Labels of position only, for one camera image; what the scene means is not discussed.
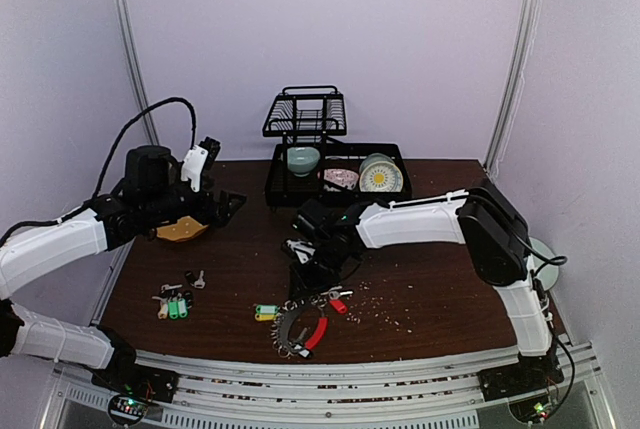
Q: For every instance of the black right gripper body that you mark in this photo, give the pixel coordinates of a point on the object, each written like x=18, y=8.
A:
x=310, y=273

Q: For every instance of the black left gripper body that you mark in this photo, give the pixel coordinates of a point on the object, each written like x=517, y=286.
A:
x=201, y=212

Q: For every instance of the large keyring with red handle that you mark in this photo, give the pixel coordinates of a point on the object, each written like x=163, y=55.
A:
x=298, y=326

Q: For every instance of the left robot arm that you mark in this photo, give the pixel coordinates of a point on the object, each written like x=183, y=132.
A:
x=156, y=191

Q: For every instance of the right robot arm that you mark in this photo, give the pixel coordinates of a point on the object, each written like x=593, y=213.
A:
x=480, y=218

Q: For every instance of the pink patterned bowl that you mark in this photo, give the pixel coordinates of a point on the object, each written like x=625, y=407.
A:
x=338, y=179

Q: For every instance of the yellow daisy plate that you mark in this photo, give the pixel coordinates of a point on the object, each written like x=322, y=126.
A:
x=381, y=176

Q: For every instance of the celadon green bowl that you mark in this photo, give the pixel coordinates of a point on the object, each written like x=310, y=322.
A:
x=301, y=161

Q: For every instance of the pale green plate behind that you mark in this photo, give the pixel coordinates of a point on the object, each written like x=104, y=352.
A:
x=374, y=158

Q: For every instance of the green tagged key bunch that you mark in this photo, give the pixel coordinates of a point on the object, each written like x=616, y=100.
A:
x=174, y=303

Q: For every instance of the light green flower plate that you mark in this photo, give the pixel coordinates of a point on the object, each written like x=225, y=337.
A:
x=547, y=274

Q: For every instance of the left base circuit board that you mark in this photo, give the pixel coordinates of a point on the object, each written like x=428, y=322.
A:
x=125, y=410

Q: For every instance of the base circuit board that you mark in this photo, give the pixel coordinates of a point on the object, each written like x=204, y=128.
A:
x=125, y=410
x=534, y=410

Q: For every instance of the right base circuit board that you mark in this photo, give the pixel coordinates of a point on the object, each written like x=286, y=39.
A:
x=534, y=410

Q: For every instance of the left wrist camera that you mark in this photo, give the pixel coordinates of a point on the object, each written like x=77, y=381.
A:
x=197, y=161

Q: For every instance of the black wire dish rack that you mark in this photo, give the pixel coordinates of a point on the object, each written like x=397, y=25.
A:
x=314, y=116

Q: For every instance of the aluminium front rail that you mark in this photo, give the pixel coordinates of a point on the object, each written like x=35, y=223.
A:
x=442, y=392

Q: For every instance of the left aluminium frame post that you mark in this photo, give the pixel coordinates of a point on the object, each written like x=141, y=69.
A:
x=132, y=63

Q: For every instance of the aluminium frame post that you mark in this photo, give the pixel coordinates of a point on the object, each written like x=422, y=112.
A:
x=132, y=63
x=525, y=34

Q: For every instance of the right aluminium frame post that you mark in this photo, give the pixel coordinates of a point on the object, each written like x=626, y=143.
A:
x=525, y=34

